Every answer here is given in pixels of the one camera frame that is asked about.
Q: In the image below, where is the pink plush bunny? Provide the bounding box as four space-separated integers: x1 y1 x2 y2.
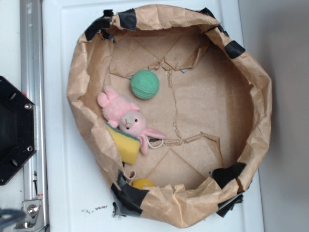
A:
97 85 166 155

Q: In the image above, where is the aluminium extrusion rail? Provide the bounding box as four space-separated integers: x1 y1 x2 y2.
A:
20 0 50 232

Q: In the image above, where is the white tray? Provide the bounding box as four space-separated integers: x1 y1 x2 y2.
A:
42 0 264 232

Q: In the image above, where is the green felt ball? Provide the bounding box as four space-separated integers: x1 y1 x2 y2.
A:
130 70 159 100

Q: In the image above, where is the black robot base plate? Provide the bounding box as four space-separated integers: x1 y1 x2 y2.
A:
0 76 36 186

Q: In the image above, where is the yellow plastic ball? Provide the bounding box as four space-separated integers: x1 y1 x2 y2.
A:
132 179 155 189

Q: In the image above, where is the brown paper bag bin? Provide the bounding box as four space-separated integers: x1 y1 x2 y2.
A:
67 4 272 228

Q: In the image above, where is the yellow green sponge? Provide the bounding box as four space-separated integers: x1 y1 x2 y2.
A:
105 122 140 164

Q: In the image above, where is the metal corner bracket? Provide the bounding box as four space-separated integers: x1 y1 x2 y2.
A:
14 199 47 232

